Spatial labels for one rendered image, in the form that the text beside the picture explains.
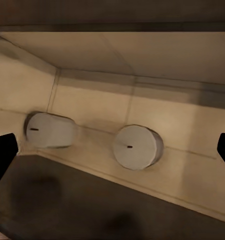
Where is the pillar candle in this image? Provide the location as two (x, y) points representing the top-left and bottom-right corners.
(26, 112), (78, 148)
(112, 124), (164, 171)

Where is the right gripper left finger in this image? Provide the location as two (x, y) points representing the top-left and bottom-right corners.
(0, 133), (18, 180)

